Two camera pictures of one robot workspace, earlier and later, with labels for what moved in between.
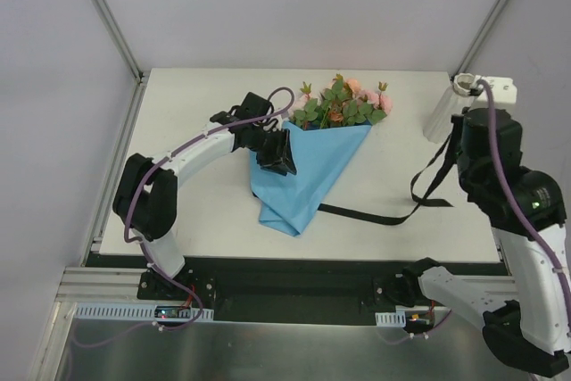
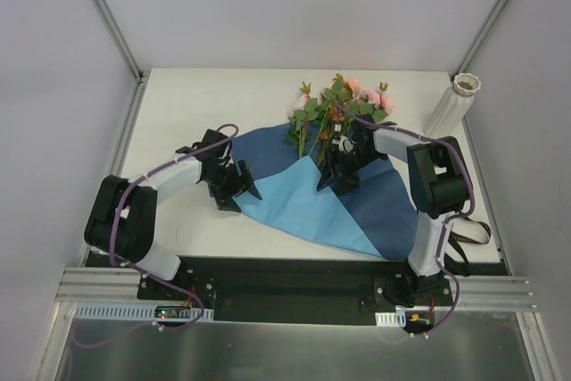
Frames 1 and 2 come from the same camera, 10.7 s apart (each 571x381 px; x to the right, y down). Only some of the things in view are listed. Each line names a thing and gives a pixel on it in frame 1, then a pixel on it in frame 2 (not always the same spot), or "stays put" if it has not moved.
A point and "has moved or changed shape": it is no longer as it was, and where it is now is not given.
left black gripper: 272,152 to 233,183
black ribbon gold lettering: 425,201 to 454,238
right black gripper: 458,124 to 341,167
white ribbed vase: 456,101 stays put
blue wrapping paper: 318,156 has moved or changed shape
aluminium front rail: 80,285 stays put
